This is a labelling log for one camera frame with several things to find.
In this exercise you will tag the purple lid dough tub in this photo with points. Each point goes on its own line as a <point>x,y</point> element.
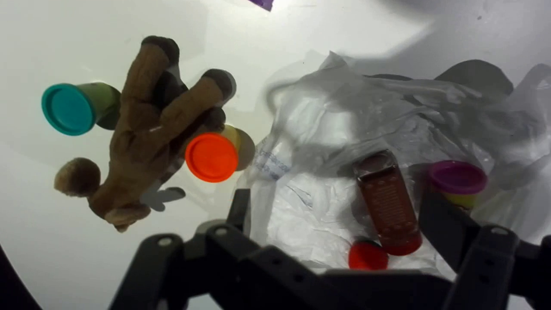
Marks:
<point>457,176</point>

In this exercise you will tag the brown cylinder toy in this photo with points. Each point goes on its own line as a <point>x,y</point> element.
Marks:
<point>390,200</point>

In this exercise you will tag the orange lid dough tub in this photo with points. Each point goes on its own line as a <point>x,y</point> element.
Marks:
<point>211,157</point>

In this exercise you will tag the red lid dough tub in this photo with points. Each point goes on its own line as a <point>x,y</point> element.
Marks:
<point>368,257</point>

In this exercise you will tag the small purple piece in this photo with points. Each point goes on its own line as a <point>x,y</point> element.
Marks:
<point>263,3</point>

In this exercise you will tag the white plastic bag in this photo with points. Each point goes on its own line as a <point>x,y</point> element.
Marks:
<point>321,126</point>

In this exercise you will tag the brown plush toy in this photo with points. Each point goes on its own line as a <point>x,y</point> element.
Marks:
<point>139,143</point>

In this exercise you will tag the teal lid dough tub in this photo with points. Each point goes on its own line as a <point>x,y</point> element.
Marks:
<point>70,108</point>

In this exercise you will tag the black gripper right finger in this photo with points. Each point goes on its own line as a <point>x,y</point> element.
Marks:
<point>459,241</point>

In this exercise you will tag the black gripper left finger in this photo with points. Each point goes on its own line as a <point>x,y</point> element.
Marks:
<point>242,212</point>

